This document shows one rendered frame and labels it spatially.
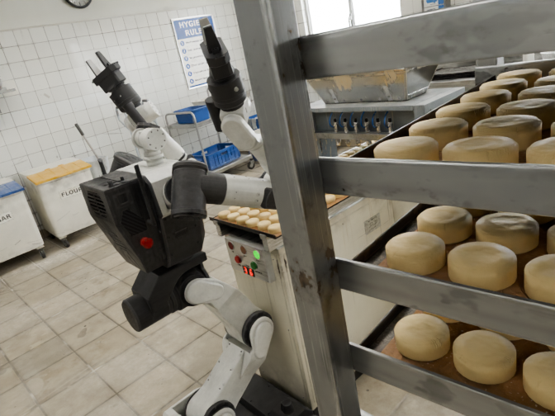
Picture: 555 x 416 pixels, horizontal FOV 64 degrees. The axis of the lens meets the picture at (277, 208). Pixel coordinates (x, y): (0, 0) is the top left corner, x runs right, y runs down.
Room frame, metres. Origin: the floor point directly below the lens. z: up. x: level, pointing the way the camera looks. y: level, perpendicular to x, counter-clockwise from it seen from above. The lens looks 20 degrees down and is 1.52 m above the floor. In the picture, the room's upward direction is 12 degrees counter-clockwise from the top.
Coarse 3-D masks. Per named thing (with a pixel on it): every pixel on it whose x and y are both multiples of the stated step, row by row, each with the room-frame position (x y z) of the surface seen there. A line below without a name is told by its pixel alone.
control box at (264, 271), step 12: (228, 240) 1.59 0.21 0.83; (240, 240) 1.55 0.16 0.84; (228, 252) 1.61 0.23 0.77; (240, 252) 1.54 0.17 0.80; (252, 252) 1.48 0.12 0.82; (264, 252) 1.43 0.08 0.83; (240, 264) 1.55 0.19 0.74; (264, 264) 1.43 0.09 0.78; (252, 276) 1.50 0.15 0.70; (264, 276) 1.44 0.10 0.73
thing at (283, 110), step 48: (240, 0) 0.33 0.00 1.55; (288, 0) 0.33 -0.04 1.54; (288, 48) 0.32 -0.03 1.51; (288, 96) 0.32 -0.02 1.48; (288, 144) 0.32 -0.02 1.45; (288, 192) 0.32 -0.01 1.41; (288, 240) 0.33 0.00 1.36; (336, 288) 0.33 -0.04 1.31; (336, 336) 0.32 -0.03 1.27; (336, 384) 0.32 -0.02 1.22
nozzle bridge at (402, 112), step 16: (432, 96) 1.83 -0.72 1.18; (448, 96) 1.80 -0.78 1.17; (320, 112) 2.23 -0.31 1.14; (336, 112) 2.15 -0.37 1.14; (368, 112) 2.00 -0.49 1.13; (384, 112) 1.93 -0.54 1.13; (400, 112) 1.87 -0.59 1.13; (416, 112) 1.71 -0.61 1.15; (320, 128) 2.24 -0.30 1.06; (352, 128) 2.08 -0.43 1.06; (384, 128) 1.94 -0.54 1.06; (320, 144) 2.28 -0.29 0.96
